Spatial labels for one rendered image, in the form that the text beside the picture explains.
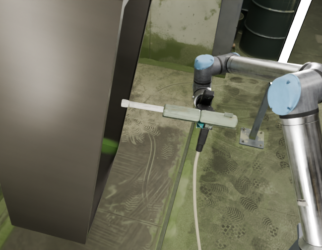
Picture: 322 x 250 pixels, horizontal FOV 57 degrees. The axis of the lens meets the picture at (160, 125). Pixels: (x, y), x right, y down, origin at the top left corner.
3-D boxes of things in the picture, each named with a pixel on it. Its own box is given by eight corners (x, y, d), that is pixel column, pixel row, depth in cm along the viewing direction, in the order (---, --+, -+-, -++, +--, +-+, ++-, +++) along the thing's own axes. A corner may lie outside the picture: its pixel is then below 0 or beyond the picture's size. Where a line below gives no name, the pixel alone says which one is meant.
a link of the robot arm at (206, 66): (211, 51, 146) (209, 74, 154) (190, 55, 143) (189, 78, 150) (222, 58, 139) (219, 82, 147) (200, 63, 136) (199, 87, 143)
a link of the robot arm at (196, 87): (193, 75, 153) (192, 92, 159) (193, 87, 143) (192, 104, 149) (211, 75, 152) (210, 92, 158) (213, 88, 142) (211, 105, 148)
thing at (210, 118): (224, 150, 138) (238, 111, 124) (225, 157, 134) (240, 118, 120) (121, 133, 138) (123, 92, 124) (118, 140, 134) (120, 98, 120)
